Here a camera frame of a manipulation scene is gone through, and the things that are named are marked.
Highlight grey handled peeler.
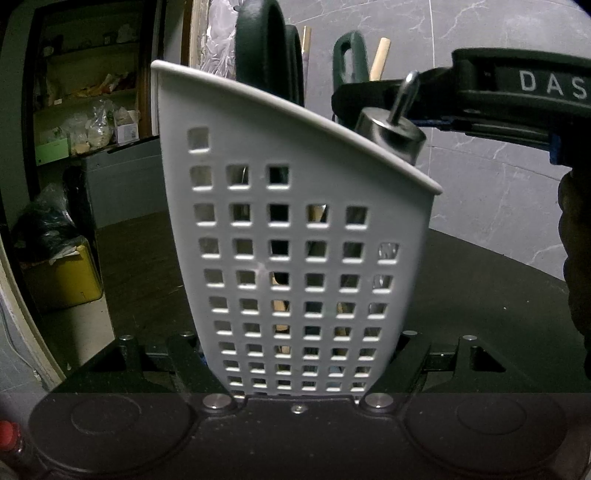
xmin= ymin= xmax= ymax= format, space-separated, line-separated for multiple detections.
xmin=355 ymin=70 xmax=427 ymax=165

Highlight wooden chopstick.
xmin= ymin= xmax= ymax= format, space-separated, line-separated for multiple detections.
xmin=369 ymin=37 xmax=392 ymax=81
xmin=301 ymin=26 xmax=311 ymax=64
xmin=270 ymin=272 xmax=291 ymax=355

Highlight small dark knife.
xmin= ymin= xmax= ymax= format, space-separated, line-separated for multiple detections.
xmin=332 ymin=30 xmax=370 ymax=91

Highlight black handled scissors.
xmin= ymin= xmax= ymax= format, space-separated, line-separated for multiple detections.
xmin=235 ymin=0 xmax=304 ymax=107

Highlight white perforated utensil basket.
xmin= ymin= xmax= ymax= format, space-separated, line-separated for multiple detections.
xmin=151 ymin=60 xmax=442 ymax=399

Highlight yellow bin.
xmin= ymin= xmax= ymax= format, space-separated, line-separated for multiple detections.
xmin=49 ymin=236 xmax=103 ymax=307

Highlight red bottle cap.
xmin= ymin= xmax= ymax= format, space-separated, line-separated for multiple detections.
xmin=0 ymin=420 xmax=22 ymax=453

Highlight hanging plastic bag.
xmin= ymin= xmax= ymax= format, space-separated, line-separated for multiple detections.
xmin=200 ymin=0 xmax=242 ymax=80

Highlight grey cabinet box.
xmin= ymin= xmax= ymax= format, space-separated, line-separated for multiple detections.
xmin=85 ymin=137 xmax=167 ymax=229

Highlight green box on shelf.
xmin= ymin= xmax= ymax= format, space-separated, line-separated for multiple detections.
xmin=35 ymin=138 xmax=70 ymax=165

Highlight dark wooden shelf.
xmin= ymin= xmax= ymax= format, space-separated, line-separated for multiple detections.
xmin=25 ymin=1 xmax=159 ymax=163

